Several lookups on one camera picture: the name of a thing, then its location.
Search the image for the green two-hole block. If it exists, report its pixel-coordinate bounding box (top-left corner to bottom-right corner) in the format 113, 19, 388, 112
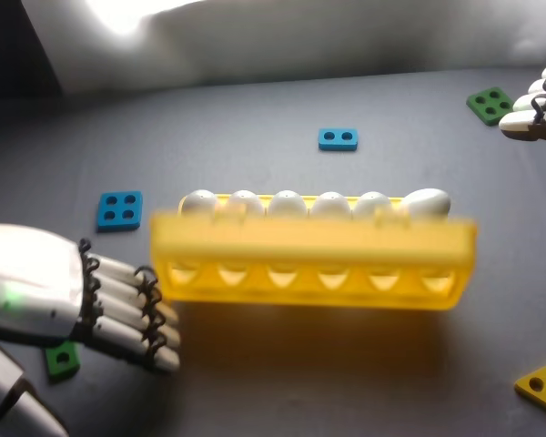
44, 340, 82, 381

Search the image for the white toy egg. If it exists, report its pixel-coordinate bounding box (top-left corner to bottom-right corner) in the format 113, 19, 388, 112
268, 189, 308, 219
222, 189, 266, 219
309, 190, 352, 219
402, 187, 451, 218
180, 188, 219, 218
353, 190, 395, 219

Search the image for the grey table cloth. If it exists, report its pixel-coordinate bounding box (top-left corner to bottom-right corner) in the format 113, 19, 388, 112
0, 63, 546, 437

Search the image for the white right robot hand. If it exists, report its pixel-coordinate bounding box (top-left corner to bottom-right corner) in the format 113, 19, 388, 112
499, 61, 546, 143

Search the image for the yellow egg carton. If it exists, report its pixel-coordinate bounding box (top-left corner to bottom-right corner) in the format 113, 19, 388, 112
148, 194, 479, 313

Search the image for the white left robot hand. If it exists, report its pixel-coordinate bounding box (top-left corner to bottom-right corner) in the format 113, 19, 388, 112
0, 221, 182, 437

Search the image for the white fabric sheet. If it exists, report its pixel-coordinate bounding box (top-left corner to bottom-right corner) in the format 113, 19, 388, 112
20, 0, 546, 97

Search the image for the blue four-hole square block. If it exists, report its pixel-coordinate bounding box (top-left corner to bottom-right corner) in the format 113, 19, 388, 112
96, 190, 144, 233

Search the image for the blue two-hole block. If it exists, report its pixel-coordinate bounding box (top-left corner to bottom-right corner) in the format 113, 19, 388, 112
318, 127, 359, 153

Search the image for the yellow triangle block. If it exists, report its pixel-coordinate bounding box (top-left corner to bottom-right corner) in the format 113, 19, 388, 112
512, 357, 546, 409

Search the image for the green four-hole square block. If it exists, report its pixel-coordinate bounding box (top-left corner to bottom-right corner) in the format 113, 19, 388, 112
465, 86, 515, 127

